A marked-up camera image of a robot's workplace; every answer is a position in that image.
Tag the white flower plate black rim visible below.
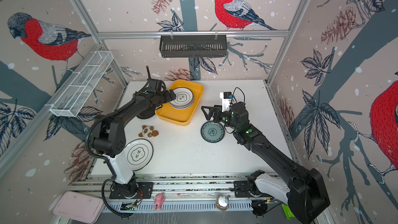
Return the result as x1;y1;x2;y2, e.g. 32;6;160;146
170;87;194;110

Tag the blue floral green plate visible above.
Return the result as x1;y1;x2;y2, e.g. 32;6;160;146
200;121;225;143

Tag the black round plate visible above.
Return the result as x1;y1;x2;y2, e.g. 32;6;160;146
136;109;155;119

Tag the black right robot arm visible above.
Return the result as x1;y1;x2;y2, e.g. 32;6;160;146
201;102;330;224

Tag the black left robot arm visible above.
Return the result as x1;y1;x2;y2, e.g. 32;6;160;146
85;76;176;197

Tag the yellow plastic bin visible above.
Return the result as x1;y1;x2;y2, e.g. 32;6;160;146
155;79;204;126

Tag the pink small figurine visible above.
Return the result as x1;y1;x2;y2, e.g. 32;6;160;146
152;192;165;211

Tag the green object at edge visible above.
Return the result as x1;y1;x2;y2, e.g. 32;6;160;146
282;204;295;220

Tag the pink rectangular tray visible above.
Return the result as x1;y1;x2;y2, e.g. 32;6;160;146
53;191;105;224

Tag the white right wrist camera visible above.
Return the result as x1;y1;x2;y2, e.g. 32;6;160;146
220;91;233;112

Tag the black hanging wire basket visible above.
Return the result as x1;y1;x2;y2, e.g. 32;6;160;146
159;34;227;58

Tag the white wire mesh shelf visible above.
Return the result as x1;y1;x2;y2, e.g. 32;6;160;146
50;51;114;117

